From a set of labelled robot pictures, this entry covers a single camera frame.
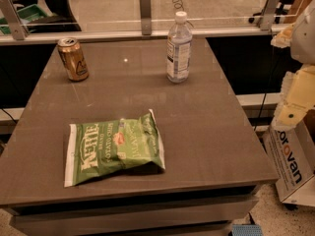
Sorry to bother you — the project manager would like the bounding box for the green Kettle chips bag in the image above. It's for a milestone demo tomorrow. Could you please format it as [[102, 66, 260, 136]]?
[[64, 109, 165, 187]]

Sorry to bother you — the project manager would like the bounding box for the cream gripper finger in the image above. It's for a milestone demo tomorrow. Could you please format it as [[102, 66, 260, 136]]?
[[272, 65, 315, 131]]

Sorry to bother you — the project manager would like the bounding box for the green plastic bin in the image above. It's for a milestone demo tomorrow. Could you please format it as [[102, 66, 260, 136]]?
[[0, 4, 47, 34]]

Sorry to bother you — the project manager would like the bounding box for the clear plastic water bottle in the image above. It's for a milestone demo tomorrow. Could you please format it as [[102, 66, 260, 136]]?
[[166, 11, 192, 84]]

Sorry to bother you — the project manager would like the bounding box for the middle metal bracket post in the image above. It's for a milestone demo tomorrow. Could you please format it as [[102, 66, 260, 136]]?
[[139, 0, 152, 35]]

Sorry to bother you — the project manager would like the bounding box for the orange soda can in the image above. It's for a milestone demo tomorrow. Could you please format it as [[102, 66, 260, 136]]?
[[57, 37, 89, 82]]

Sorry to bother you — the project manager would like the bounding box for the clear glass barrier panel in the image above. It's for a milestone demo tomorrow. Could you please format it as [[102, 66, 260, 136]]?
[[12, 0, 311, 39]]

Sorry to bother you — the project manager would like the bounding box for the metal bracket post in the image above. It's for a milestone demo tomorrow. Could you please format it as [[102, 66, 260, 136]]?
[[0, 0, 28, 40], [258, 0, 280, 30], [139, 0, 152, 35]]

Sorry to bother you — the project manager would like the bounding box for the white cardboard box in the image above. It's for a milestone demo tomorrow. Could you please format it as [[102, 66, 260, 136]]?
[[263, 122, 315, 207]]

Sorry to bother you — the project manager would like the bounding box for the right metal bracket post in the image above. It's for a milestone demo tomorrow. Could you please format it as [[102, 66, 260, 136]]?
[[258, 0, 280, 30]]

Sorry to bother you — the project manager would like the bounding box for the left metal bracket post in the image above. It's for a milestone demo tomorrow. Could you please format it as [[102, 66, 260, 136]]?
[[0, 0, 28, 40]]

